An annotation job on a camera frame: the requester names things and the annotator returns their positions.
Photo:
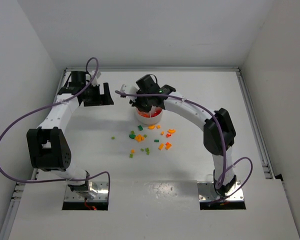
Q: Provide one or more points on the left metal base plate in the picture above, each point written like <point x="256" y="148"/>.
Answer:
<point x="94" y="191"/>

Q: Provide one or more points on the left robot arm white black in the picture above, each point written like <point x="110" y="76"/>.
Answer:
<point x="47" y="144"/>

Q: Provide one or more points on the orange legos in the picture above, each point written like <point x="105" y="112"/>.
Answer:
<point x="144" y="114"/>

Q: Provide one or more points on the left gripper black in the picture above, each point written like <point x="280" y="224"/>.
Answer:
<point x="98" y="95"/>

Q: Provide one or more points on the white round divided container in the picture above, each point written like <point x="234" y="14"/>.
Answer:
<point x="151" y="120"/>

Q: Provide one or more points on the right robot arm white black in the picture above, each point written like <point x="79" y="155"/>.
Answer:
<point x="217" y="126"/>

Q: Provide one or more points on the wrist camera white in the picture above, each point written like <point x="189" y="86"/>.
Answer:
<point x="126" y="91"/>
<point x="95" y="80"/>

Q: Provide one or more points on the red legos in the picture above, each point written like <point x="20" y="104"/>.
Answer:
<point x="156" y="112"/>

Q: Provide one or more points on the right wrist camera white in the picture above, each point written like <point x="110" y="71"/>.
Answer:
<point x="126" y="91"/>

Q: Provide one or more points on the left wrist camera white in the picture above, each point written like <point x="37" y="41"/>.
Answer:
<point x="95" y="80"/>

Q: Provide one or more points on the metal base plate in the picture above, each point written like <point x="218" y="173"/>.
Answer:
<point x="207" y="193"/>
<point x="94" y="191"/>

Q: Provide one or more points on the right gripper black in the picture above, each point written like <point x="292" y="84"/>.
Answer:
<point x="145" y="105"/>

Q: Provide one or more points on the yellow orange lego cluster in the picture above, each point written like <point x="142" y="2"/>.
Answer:
<point x="139" y="138"/>

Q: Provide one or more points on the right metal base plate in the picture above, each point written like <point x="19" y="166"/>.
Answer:
<point x="207" y="193"/>

